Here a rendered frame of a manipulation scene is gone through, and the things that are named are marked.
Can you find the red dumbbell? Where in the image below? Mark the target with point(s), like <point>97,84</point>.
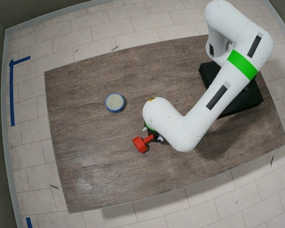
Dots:
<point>140,144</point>

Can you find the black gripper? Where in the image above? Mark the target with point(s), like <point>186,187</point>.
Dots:
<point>156,137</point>

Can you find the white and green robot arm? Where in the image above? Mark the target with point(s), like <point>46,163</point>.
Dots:
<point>239,65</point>

